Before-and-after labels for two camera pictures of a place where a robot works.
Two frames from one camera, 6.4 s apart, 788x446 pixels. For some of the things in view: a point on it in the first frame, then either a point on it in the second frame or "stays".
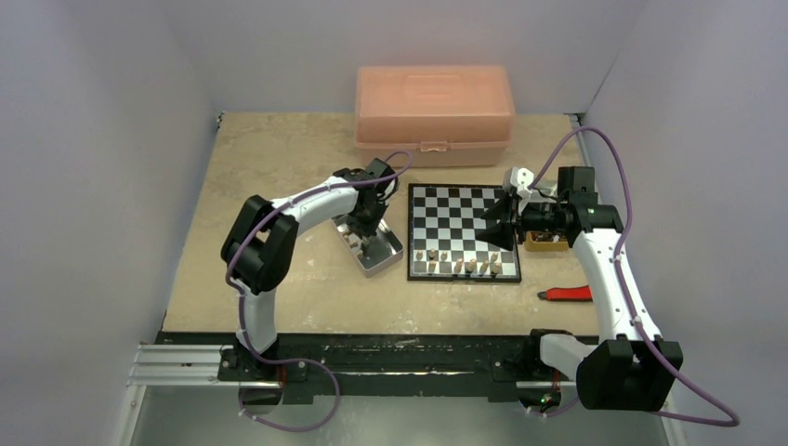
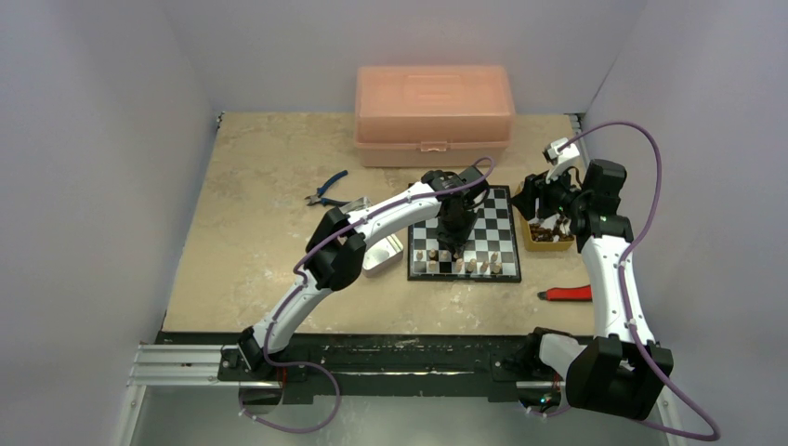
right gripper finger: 503,209 to 526,200
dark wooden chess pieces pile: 549,236 stays
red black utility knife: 567,294 stays
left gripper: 368,229 to 454,242
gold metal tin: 531,245 stays
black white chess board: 443,221 stays
